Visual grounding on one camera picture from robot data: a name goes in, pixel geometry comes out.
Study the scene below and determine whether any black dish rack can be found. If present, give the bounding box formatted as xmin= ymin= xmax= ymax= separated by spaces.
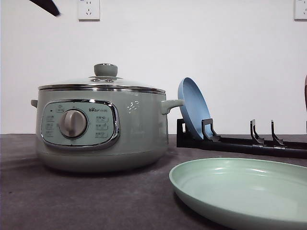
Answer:
xmin=177 ymin=118 xmax=307 ymax=158

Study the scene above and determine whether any white wall socket left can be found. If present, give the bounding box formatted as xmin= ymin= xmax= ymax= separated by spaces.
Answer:
xmin=77 ymin=0 xmax=100 ymax=23

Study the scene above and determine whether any white wall socket right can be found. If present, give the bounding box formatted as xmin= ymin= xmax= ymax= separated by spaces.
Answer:
xmin=294 ymin=0 xmax=307 ymax=21

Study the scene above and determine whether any pink plate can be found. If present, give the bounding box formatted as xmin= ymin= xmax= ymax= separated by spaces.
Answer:
xmin=304 ymin=73 xmax=307 ymax=111

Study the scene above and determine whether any green electric steamer pot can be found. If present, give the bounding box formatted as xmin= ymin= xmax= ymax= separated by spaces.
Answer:
xmin=31 ymin=89 xmax=184 ymax=172

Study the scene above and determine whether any white wall socket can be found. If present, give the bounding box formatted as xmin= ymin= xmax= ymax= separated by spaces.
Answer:
xmin=294 ymin=0 xmax=307 ymax=21
xmin=77 ymin=0 xmax=100 ymax=23

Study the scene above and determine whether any green plate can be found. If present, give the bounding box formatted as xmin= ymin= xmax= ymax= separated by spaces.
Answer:
xmin=169 ymin=157 xmax=307 ymax=229

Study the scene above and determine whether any blue plate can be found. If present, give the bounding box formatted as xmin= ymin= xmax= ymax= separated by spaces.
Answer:
xmin=177 ymin=77 xmax=212 ymax=139

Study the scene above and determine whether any glass pot lid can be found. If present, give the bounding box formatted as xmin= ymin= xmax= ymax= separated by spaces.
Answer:
xmin=38 ymin=63 xmax=165 ymax=93

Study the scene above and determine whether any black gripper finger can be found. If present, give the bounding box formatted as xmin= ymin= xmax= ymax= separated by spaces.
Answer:
xmin=29 ymin=0 xmax=61 ymax=17

